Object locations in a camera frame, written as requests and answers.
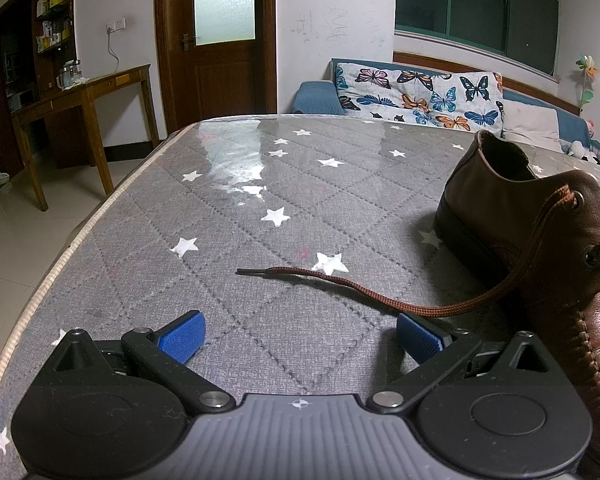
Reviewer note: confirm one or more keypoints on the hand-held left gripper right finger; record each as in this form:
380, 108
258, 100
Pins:
420, 337

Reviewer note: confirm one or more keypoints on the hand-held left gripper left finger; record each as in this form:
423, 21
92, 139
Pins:
182, 335

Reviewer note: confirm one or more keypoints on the brown shoelace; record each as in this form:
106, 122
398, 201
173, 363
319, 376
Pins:
430, 311

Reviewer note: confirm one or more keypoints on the white pillow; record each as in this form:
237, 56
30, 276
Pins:
530, 122

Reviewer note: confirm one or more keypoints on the butterfly print pillow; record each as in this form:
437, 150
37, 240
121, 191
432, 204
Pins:
415, 95

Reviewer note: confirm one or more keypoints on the black and white cow plush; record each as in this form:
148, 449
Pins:
582, 150

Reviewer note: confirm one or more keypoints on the blue sofa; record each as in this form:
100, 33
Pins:
315, 97

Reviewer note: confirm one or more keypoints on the wooden door with frosted glass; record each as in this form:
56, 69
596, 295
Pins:
225, 75

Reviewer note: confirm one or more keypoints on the wooden desk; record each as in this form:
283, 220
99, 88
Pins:
105, 80

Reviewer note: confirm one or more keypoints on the pink plush toy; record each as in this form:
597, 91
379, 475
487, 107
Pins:
590, 127

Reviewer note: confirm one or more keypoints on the glass jar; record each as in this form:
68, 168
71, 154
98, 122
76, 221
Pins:
70, 75

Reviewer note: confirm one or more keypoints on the wooden shelf cabinet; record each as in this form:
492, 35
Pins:
50, 50

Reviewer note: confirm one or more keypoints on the paper pinwheel flower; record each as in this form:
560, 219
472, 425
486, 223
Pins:
586, 65

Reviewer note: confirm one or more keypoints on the dark window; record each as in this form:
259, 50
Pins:
480, 5

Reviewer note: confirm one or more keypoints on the wall socket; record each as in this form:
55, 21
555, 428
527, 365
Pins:
115, 24

